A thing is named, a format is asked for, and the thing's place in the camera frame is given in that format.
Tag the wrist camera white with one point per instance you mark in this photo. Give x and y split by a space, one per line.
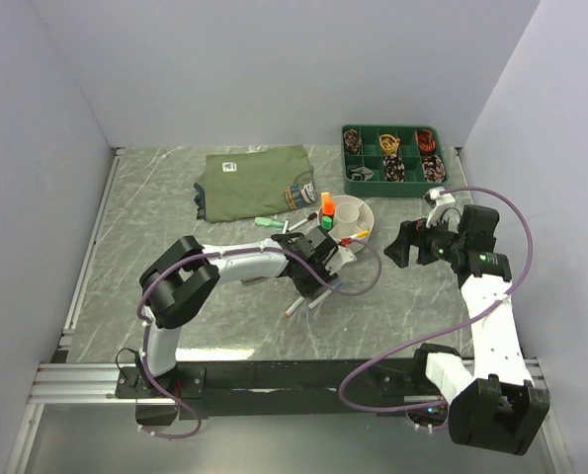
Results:
342 257
440 202

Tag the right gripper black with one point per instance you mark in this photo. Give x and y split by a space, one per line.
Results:
412 233

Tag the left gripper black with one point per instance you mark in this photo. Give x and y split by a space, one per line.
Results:
306 289

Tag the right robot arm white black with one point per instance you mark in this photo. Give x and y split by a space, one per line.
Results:
496 404

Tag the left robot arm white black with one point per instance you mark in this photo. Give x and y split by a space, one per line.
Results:
178 284

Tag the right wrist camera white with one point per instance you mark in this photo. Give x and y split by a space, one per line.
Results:
440 202

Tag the pink pencil case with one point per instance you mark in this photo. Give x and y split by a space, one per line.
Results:
253 280

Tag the white pen blue cap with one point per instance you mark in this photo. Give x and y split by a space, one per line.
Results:
311 304

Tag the black green highlighter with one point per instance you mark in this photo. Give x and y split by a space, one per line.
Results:
327 222

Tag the mint green highlighter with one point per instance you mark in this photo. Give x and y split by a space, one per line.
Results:
269 222

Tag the white pen yellow cap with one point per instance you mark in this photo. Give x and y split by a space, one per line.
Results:
360 235

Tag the black orange highlighter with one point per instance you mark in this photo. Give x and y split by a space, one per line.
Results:
327 204

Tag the green compartment tray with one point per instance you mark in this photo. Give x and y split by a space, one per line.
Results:
392 161

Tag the white marker black cap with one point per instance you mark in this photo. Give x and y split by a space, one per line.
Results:
308 219

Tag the aluminium rail frame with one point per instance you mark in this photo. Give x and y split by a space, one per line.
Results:
60 383

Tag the folded green t-shirt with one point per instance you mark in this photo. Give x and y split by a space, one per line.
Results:
237 186

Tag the white pen pink cap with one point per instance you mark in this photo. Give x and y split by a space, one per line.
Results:
292 309

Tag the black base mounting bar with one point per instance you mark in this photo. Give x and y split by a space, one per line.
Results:
298 387

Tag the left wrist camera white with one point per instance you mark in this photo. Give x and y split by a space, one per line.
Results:
342 257

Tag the white round pen holder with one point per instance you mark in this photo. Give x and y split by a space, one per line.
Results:
351 216

